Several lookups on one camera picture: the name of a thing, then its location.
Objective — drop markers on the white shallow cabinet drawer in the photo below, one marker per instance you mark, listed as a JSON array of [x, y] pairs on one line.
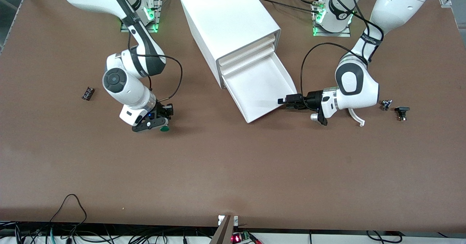
[[247, 62], [247, 52]]

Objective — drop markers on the small black terminal block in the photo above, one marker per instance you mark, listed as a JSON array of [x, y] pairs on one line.
[[88, 93]]

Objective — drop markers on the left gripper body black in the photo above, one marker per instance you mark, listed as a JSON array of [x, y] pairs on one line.
[[312, 100]]

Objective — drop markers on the grey camera mount beam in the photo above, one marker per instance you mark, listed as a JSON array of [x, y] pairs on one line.
[[224, 233]]

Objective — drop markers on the black switch component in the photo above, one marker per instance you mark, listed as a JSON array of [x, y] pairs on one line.
[[402, 110]]

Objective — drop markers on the green push button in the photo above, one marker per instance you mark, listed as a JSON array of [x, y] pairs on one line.
[[165, 129]]

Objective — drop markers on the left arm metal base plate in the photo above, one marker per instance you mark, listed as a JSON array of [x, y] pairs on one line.
[[331, 35]]

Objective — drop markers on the white deep cabinet drawer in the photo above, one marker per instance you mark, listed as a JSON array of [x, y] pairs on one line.
[[262, 91]]

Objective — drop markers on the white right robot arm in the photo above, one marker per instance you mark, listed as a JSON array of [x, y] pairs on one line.
[[123, 83]]

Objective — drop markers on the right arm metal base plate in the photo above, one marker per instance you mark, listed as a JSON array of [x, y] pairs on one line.
[[138, 30]]

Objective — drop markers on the white drawer cabinet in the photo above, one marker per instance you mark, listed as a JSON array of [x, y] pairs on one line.
[[225, 18]]

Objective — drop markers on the small metal valve fitting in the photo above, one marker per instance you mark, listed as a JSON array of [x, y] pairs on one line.
[[386, 105]]

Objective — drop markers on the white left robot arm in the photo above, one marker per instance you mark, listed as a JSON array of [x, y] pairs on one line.
[[358, 83]]

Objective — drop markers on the circuit board red display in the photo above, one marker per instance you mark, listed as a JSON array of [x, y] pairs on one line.
[[240, 237]]

